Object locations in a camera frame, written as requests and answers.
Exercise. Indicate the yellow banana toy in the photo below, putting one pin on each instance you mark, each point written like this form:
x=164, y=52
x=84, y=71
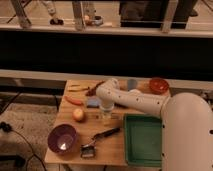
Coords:
x=77, y=88

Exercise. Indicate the blue cup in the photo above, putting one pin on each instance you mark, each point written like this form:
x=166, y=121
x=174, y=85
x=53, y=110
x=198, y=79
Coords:
x=131, y=84

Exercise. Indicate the blue sponge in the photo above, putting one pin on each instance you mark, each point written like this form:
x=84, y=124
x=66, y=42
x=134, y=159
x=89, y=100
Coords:
x=93, y=102

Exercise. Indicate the white plastic cup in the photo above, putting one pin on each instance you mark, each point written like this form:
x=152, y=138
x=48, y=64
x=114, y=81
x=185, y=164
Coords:
x=135, y=91

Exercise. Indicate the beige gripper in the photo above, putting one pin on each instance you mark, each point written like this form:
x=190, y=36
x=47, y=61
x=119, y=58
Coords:
x=106, y=121

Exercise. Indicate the purple bowl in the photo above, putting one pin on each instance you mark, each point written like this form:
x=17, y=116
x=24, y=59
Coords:
x=62, y=139

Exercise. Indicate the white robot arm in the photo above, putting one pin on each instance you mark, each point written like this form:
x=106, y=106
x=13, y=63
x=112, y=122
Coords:
x=187, y=120

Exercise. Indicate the orange carrot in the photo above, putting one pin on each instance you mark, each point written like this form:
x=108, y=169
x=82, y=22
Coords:
x=73, y=101

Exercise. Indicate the yellow apple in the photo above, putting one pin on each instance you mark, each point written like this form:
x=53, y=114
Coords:
x=78, y=115

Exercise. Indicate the silver fork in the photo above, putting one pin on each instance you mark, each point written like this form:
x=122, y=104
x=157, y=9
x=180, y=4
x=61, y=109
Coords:
x=115, y=117

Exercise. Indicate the metal dough scraper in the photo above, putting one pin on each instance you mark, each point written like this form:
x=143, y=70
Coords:
x=88, y=150

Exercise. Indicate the green plastic tray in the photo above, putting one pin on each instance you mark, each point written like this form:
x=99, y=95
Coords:
x=143, y=140

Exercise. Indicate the red bowl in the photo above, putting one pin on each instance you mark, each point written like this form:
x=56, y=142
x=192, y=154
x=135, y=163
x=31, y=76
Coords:
x=158, y=85

